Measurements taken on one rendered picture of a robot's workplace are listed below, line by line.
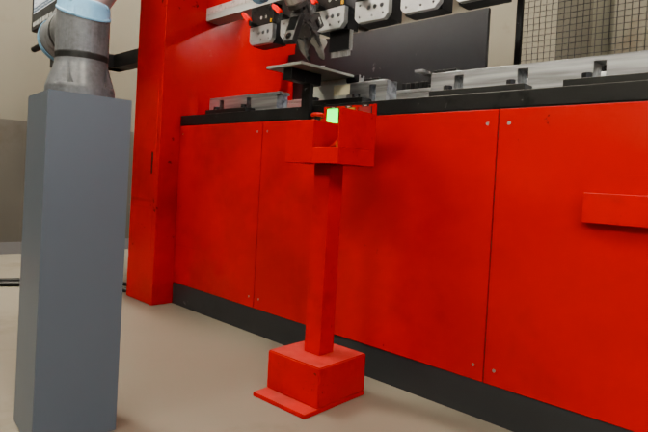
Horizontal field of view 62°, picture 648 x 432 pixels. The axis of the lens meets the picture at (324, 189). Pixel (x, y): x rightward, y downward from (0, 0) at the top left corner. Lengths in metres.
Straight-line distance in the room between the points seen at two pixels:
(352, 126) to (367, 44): 1.24
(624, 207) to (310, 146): 0.78
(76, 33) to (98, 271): 0.54
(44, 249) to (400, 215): 0.96
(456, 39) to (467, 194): 1.01
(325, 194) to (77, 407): 0.79
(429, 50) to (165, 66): 1.18
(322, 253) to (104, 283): 0.57
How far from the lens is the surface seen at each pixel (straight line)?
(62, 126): 1.29
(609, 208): 1.37
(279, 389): 1.62
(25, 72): 4.24
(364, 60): 2.67
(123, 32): 4.48
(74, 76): 1.34
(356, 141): 1.48
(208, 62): 2.73
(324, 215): 1.51
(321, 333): 1.57
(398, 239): 1.66
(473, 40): 2.35
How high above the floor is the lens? 0.62
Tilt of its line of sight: 1 degrees down
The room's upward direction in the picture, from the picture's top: 3 degrees clockwise
